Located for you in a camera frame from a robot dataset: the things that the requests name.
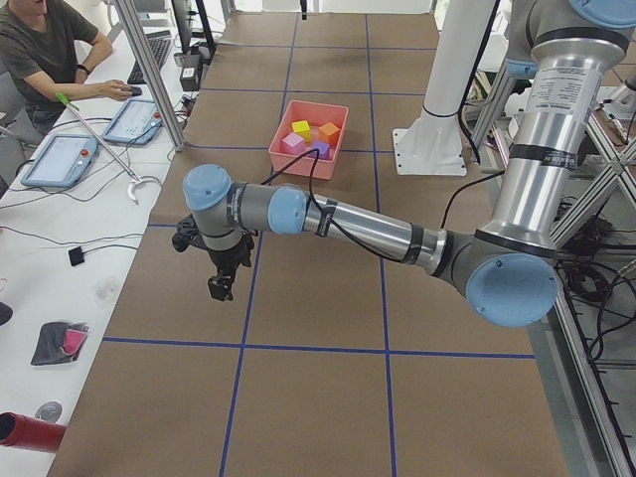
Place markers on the seated person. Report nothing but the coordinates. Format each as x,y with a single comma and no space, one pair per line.
48,48

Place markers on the orange foam block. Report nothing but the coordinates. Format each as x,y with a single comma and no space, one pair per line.
329,133

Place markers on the grey pink cloth pouch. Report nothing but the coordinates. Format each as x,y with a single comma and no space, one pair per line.
59,343

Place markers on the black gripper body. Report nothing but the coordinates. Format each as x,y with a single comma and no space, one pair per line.
225,259

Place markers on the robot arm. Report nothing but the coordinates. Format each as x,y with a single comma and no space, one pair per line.
504,269

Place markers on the far teach pendant tablet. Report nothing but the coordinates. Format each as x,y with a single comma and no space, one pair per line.
135,123

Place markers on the purple foam block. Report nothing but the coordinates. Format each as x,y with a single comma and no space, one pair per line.
323,149

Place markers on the metal reacher grabber tool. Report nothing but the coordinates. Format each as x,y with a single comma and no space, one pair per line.
135,180

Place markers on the red cylinder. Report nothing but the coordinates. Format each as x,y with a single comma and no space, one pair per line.
30,433

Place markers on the teach pendant tablet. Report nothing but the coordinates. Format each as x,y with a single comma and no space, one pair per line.
62,161
135,123

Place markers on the small black square device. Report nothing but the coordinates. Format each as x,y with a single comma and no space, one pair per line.
76,256

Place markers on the black power adapter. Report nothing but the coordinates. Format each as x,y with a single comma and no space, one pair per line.
190,75

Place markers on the near teach pendant tablet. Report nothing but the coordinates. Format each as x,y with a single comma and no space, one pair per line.
62,161

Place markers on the round metal disc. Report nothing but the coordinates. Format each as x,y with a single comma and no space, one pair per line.
50,411

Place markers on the pink plastic bin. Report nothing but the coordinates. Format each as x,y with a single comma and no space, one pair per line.
316,114

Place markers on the yellow foam block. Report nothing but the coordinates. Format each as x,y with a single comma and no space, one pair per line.
302,128

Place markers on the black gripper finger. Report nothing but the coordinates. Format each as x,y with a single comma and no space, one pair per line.
220,287

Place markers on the aluminium frame post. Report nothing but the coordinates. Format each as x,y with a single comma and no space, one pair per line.
142,52

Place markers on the pink foam block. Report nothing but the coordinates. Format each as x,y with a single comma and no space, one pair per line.
293,144

